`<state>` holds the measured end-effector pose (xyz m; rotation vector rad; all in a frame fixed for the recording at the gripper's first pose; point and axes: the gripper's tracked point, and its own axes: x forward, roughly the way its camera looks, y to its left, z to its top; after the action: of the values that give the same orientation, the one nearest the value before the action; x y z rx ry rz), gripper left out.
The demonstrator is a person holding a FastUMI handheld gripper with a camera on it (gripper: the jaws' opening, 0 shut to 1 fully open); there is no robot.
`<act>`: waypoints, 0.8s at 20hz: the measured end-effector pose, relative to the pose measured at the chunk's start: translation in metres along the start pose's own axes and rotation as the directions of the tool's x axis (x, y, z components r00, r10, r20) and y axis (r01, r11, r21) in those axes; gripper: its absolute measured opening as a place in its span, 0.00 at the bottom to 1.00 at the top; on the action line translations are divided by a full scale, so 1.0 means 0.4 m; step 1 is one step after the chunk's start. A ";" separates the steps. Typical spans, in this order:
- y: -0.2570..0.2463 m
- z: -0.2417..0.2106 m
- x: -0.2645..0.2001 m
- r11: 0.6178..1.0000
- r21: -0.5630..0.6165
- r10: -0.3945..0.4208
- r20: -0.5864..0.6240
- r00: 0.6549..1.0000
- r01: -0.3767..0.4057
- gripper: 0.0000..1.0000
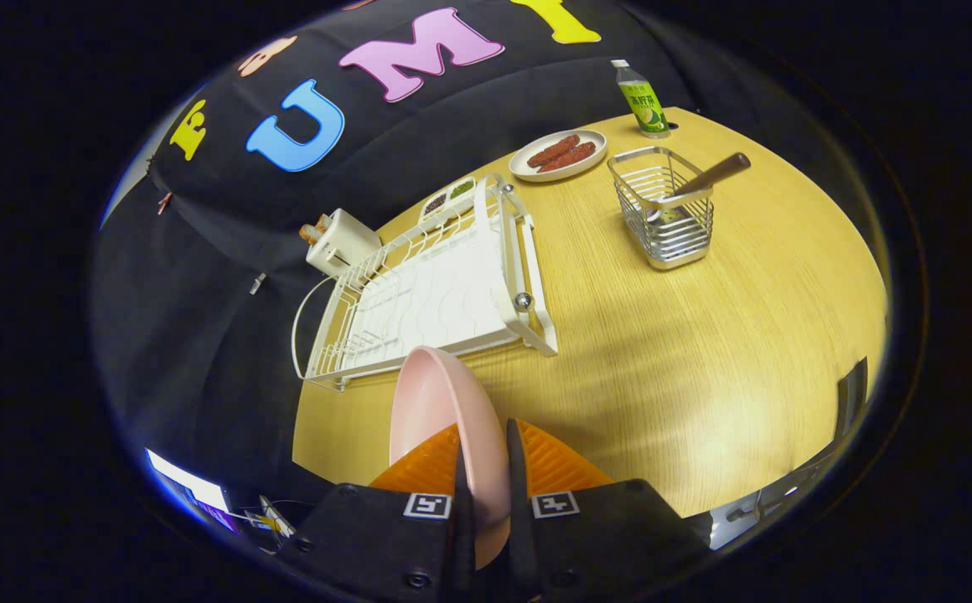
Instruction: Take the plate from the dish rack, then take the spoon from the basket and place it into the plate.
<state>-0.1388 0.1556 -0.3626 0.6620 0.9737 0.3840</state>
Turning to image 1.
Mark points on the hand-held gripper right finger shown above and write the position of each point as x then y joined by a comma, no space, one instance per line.
518,519

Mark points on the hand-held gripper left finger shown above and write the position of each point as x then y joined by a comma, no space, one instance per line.
462,519

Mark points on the pink plate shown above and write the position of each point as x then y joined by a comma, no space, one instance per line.
444,402

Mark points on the white divided bean dish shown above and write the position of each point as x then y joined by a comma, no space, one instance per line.
461,188

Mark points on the white plate with meat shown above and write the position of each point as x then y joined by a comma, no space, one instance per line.
524,167

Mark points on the computer monitor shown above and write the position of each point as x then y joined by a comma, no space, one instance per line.
188,490

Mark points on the white toaster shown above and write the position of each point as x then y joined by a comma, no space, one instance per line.
343,243

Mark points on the silver metal clip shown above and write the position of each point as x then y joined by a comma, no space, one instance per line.
258,283

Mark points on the toast slice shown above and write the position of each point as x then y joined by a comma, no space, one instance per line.
310,235
323,222

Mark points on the black backdrop cloth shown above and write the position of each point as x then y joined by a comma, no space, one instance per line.
201,293

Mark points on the brown meat patty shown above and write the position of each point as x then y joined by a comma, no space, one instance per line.
570,157
553,151

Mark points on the green tea bottle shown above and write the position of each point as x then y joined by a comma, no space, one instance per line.
645,105

